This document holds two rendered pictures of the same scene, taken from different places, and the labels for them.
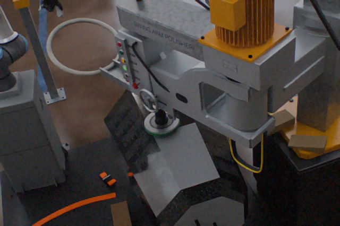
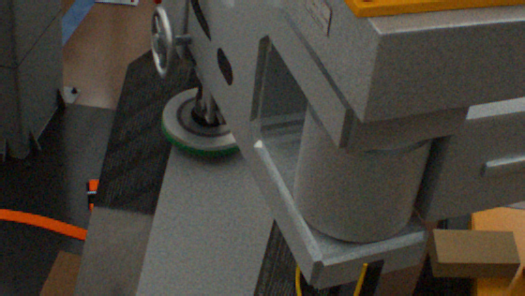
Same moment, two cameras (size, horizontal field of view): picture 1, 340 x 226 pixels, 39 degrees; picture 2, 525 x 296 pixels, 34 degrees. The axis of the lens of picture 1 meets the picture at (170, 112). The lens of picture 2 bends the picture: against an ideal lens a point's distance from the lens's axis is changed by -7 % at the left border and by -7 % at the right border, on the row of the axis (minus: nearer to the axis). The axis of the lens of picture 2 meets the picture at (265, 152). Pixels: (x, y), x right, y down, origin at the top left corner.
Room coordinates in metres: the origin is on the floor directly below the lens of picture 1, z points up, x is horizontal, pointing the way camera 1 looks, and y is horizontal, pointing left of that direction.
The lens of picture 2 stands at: (0.68, -0.46, 2.21)
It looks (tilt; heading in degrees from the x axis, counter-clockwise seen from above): 42 degrees down; 14
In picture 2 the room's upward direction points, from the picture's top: 8 degrees clockwise
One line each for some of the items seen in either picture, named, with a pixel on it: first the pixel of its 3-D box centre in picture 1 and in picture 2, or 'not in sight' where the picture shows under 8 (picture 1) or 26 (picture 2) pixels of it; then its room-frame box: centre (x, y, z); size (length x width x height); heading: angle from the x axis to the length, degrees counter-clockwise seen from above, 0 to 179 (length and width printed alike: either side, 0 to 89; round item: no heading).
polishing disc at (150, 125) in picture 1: (161, 121); (208, 117); (2.21, 0.06, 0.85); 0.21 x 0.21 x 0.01
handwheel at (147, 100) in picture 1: (153, 97); (179, 39); (2.04, 0.08, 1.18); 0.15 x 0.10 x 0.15; 39
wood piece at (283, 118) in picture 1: (276, 122); (473, 253); (2.09, -0.62, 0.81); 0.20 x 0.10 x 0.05; 110
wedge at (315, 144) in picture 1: (307, 141); not in sight; (1.89, -0.74, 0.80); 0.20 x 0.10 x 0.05; 60
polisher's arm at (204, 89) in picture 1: (202, 90); (286, 70); (1.90, -0.18, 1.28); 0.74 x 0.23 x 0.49; 39
